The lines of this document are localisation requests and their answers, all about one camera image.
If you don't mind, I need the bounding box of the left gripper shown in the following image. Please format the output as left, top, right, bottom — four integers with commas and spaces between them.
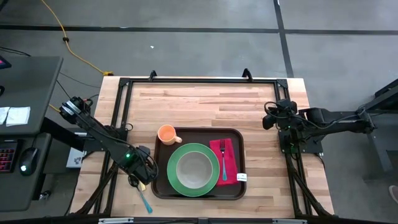
126, 145, 159, 185

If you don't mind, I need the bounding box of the brown plastic tray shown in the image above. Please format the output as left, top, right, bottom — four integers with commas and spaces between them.
151, 126, 248, 200

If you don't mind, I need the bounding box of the black computer mouse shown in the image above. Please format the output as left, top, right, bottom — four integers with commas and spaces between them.
18, 147, 40, 177

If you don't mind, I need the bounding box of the grey desk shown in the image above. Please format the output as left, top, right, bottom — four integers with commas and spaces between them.
0, 55, 65, 213

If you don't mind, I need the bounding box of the black floor cable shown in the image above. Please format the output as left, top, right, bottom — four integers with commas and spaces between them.
0, 45, 32, 57
58, 71, 101, 90

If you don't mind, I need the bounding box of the black aluminium table frame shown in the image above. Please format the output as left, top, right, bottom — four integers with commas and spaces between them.
68, 75, 336, 218

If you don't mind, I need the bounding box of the white paper sheet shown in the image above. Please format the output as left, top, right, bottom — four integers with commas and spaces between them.
0, 106, 11, 125
5, 106, 32, 127

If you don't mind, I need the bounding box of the black backlit keyboard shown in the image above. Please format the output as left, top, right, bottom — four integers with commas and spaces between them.
0, 140, 18, 174

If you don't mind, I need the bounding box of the fork with teal handle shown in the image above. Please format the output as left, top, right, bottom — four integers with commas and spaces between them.
220, 139, 228, 182

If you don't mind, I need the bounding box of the white printed box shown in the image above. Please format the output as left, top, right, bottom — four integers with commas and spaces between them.
65, 147, 86, 169

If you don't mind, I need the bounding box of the person's foot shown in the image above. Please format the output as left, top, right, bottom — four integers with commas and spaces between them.
388, 184, 398, 205

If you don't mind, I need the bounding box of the white round bowl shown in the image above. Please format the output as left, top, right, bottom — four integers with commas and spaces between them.
175, 151, 214, 189

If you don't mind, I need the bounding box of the peach orange mug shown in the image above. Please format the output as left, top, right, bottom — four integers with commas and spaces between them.
157, 124, 183, 146

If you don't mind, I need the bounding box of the spoon with teal handle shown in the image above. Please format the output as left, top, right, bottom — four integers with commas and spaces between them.
128, 174, 154, 215

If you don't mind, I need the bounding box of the green round plate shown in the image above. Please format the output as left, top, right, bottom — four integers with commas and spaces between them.
166, 142, 221, 198

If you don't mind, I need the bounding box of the pink lit device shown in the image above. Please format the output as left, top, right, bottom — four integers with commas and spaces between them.
0, 55, 12, 70

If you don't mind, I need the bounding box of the red cloth napkin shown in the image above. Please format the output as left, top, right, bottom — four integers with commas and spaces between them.
208, 138, 248, 187

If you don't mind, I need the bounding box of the black metal stand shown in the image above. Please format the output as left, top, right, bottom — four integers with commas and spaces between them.
343, 77, 398, 182

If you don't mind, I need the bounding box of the black desk support bar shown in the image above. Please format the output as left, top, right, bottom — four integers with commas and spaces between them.
40, 116, 94, 151

